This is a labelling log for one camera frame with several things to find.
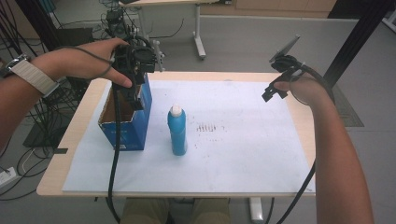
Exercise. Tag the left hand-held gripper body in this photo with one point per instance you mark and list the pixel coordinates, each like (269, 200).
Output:
(137, 60)

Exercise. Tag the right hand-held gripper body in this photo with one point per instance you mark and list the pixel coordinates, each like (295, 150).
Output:
(285, 63)

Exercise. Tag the blue cardboard box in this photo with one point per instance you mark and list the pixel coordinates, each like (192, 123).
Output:
(130, 127)

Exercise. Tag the blue plastic bottle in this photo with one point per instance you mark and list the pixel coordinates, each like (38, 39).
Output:
(177, 130)

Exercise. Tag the person's right hand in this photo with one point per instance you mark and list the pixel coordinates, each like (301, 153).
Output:
(303, 88)

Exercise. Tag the person's left hand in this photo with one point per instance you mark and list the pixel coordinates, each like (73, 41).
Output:
(77, 60)

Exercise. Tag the light wooden table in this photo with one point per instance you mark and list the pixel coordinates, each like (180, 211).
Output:
(299, 115)

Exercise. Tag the white desk with metal legs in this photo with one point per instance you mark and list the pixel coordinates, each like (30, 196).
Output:
(197, 28)

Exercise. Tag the white paper sheet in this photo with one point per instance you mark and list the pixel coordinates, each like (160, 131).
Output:
(224, 146)

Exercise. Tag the black tape strip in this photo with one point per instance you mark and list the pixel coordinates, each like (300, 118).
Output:
(61, 151)

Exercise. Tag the wristwatch with beige band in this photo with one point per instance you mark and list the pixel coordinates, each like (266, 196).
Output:
(29, 73)

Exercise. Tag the person's left leg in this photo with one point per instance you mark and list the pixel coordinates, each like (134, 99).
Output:
(144, 211)

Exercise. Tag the person's leg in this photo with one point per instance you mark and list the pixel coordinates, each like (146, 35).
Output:
(210, 211)
(144, 211)

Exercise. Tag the white table leg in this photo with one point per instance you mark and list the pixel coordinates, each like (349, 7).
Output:
(256, 210)

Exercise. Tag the person's right leg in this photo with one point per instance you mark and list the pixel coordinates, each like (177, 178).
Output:
(210, 211)

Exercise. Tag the white power strip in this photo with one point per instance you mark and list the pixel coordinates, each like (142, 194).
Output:
(7, 177)

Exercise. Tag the black metal post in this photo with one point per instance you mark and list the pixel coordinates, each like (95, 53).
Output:
(355, 34)

